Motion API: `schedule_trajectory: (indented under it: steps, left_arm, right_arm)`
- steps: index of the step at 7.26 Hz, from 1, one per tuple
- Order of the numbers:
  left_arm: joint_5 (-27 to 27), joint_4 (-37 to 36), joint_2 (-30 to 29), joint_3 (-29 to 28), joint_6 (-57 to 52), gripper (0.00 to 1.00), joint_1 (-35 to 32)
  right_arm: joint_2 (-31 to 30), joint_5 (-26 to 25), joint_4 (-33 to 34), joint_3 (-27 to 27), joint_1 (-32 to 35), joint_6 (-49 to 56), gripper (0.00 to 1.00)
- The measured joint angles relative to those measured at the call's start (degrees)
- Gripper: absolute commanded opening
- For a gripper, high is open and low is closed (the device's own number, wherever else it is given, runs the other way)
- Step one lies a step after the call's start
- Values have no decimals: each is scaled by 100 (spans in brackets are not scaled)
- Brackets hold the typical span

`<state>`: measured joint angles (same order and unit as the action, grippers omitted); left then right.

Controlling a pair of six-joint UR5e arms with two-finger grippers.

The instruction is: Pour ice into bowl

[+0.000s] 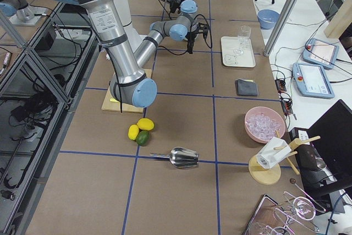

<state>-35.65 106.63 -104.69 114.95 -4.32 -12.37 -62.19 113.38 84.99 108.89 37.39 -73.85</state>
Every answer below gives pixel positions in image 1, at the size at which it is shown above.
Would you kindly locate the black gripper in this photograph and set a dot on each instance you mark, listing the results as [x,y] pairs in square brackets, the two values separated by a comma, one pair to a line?
[177,0]
[192,36]

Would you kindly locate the blue bowl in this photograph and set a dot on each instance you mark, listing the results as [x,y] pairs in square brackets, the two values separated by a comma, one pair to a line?
[267,18]

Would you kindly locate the pink bowl with ice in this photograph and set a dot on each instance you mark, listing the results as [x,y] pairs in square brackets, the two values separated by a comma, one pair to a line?
[263,123]

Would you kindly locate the metal ice scoop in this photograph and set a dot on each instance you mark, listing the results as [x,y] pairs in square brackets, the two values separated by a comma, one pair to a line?
[180,157]

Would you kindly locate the cream bear tray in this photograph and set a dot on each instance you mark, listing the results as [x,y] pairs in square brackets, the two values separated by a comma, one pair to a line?
[229,59]

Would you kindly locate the clear wine glass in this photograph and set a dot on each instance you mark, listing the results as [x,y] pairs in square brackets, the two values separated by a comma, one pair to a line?
[243,39]

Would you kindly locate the grey folded cloth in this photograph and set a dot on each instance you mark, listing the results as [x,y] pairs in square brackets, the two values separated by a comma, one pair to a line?
[246,88]

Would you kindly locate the yellow lemon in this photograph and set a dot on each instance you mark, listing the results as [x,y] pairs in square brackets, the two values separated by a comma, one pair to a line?
[145,124]
[133,132]

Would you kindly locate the green lime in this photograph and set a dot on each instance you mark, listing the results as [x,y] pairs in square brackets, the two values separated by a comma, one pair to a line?
[143,137]

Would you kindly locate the teach pendant near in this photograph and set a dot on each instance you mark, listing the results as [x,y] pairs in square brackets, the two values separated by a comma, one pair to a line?
[312,81]

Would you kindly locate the teach pendant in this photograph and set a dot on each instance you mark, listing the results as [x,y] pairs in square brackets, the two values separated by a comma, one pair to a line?
[312,81]
[320,52]

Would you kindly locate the teach pendant far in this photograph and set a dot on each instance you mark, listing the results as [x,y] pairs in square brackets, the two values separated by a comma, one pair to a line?
[320,52]

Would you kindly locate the wooden mug tree stand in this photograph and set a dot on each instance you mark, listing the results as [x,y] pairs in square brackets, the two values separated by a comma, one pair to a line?
[272,176]

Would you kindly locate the wine glasses on tray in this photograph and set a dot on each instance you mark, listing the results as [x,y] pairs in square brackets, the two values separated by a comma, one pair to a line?
[292,216]

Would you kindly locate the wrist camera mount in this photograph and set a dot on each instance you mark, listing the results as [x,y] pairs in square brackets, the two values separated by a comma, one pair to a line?
[203,29]

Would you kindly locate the white camera pole base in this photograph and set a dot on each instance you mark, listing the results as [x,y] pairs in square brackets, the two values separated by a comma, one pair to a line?
[132,34]

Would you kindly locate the aluminium frame post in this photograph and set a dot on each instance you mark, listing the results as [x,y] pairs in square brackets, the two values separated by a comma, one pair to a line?
[285,12]

